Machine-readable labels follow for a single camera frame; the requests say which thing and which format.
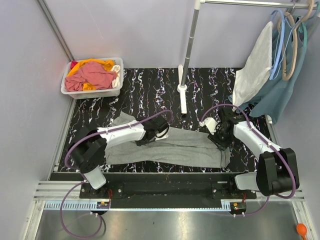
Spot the grey t shirt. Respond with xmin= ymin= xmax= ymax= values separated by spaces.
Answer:
xmin=105 ymin=127 xmax=230 ymax=168

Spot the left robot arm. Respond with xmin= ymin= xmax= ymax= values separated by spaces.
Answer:
xmin=64 ymin=115 xmax=170 ymax=190

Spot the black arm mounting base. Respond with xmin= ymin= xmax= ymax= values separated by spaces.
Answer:
xmin=79 ymin=172 xmax=257 ymax=210

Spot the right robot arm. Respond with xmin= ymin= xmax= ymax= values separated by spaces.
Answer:
xmin=201 ymin=103 xmax=300 ymax=199

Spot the white garment in basket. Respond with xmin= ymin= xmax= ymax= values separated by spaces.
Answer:
xmin=111 ymin=64 xmax=121 ymax=88

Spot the metal clothes rack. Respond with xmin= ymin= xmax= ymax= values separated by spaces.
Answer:
xmin=176 ymin=0 xmax=320 ymax=115

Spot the white hanging cloth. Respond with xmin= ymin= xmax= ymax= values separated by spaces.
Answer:
xmin=231 ymin=21 xmax=274 ymax=107

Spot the orange shirt in basket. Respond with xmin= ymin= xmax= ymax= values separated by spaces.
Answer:
xmin=67 ymin=58 xmax=115 ymax=91

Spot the white laundry basket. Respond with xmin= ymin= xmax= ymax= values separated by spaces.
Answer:
xmin=60 ymin=57 xmax=124 ymax=100

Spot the pink shirt in basket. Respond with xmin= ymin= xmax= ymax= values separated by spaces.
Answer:
xmin=64 ymin=61 xmax=119 ymax=92

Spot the blue plastic hanger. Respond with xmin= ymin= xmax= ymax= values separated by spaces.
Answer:
xmin=269 ymin=9 xmax=293 ymax=80

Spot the magenta garment in basket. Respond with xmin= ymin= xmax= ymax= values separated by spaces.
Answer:
xmin=69 ymin=61 xmax=78 ymax=70

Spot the teal hanging garment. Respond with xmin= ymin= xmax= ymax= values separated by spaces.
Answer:
xmin=243 ymin=15 xmax=309 ymax=125

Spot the orange ball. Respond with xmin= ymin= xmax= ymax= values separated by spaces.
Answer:
xmin=296 ymin=223 xmax=308 ymax=240

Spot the teal plastic hanger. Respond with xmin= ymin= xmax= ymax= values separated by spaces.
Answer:
xmin=297 ymin=23 xmax=308 ymax=47

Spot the beige plastic hanger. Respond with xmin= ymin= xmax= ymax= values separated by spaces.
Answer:
xmin=282 ymin=0 xmax=315 ymax=81

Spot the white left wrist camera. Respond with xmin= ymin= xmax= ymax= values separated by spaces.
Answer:
xmin=155 ymin=127 xmax=170 ymax=141

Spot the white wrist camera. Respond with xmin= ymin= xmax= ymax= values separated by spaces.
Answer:
xmin=199 ymin=117 xmax=218 ymax=135
xmin=155 ymin=127 xmax=170 ymax=141

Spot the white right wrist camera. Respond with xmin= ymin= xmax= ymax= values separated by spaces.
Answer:
xmin=199 ymin=117 xmax=218 ymax=135

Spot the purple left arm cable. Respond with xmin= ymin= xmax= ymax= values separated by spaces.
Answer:
xmin=59 ymin=109 xmax=174 ymax=238

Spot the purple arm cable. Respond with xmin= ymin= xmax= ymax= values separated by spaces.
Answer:
xmin=200 ymin=103 xmax=298 ymax=218
xmin=59 ymin=109 xmax=174 ymax=238

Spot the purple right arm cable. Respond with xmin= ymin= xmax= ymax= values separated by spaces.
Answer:
xmin=200 ymin=103 xmax=298 ymax=218

